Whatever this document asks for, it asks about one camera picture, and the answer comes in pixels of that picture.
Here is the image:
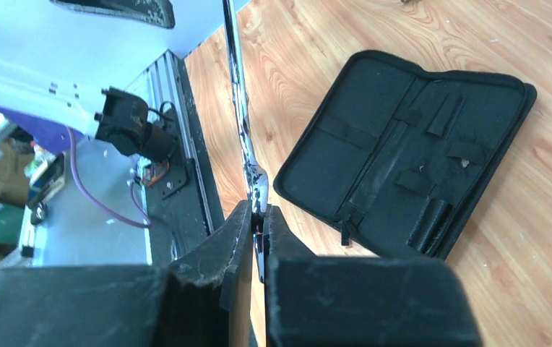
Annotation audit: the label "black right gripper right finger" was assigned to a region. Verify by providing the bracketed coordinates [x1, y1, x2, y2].
[264, 205, 483, 346]

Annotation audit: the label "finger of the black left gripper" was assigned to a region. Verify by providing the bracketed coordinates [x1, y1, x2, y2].
[50, 0, 176, 29]

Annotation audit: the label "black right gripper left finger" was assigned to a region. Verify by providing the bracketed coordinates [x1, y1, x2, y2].
[0, 200, 252, 346]

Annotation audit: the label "silver thinning scissors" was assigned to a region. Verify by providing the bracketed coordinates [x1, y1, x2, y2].
[222, 0, 269, 283]

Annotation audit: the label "black zip tool case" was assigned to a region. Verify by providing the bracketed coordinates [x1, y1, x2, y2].
[273, 50, 538, 259]

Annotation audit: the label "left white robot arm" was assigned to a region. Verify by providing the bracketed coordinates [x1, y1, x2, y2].
[0, 12, 178, 162]

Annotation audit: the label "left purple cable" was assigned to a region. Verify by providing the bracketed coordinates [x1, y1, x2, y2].
[65, 127, 152, 229]

